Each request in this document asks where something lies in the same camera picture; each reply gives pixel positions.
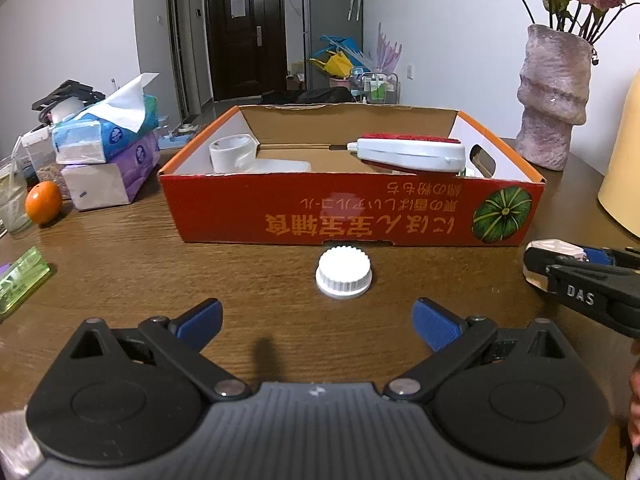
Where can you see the small brown carton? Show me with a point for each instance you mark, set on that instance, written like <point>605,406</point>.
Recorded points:
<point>295,80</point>

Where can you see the purple feather decoration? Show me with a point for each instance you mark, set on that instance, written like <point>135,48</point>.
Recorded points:
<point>387,52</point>

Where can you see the clear storage container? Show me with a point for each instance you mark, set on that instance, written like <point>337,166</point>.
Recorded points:
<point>37,140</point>

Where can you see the black folded frame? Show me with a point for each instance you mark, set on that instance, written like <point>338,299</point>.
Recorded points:
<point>65,94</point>

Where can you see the blue tissue pack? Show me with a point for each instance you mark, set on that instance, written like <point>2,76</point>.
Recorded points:
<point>100,135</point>

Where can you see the dark brown entrance door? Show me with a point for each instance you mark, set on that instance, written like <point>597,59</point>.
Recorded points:
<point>245,50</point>

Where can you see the small white plastic object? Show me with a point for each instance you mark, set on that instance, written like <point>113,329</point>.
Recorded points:
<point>555,249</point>

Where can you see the grey refrigerator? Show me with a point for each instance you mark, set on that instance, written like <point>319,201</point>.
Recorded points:
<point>330,10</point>

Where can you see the white round appliance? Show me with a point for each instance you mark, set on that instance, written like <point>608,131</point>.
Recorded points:
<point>67,110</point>

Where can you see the pink stone vase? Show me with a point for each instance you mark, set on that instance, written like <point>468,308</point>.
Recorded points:
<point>550,105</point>

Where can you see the orange cardboard box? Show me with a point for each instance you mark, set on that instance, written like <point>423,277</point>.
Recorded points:
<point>300,215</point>

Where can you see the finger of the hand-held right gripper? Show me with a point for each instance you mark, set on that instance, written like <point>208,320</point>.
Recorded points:
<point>600,300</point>
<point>615,257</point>

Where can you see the purple tissue pack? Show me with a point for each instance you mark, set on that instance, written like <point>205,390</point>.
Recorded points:
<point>140,160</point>

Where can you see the white tape roll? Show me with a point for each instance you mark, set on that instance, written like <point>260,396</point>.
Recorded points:
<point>225,157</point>

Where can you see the cream thermos jug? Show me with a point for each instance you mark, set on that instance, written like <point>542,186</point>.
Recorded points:
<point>625,170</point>

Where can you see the orange fruit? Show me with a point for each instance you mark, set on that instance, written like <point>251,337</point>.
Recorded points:
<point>44,202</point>

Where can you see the white flat sheet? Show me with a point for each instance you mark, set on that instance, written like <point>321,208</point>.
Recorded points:
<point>285,166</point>

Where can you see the black cloth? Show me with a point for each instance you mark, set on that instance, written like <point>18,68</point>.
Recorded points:
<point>315,96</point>

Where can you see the white drinking straw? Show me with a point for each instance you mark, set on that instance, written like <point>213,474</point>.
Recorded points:
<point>16,152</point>

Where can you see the white bottle cap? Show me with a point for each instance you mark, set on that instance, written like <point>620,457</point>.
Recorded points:
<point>344,272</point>

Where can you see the dark interior doorway frame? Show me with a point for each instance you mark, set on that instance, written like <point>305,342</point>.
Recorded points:
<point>179,40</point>

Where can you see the white paper notice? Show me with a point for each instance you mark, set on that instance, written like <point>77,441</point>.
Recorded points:
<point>238,7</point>

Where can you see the white wall socket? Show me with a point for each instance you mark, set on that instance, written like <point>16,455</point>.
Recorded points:
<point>410,71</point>

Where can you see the green plastic packet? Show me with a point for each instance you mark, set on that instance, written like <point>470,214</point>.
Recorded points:
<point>22,282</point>

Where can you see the yellow bag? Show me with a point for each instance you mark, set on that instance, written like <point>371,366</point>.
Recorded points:
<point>337,65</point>

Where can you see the metal trolley cart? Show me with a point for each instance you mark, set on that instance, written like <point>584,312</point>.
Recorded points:
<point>377,87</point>

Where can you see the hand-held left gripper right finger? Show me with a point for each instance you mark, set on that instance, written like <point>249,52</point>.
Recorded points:
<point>435,327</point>

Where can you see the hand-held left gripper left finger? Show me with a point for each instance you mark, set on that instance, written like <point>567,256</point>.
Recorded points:
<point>202,320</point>

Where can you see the clear glass cup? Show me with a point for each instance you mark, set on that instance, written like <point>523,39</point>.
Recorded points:
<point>15,205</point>

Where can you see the white and red lint brush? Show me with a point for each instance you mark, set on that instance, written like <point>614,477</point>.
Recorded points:
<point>410,155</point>

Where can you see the pink bucket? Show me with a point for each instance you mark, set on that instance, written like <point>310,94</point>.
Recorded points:
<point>339,83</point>

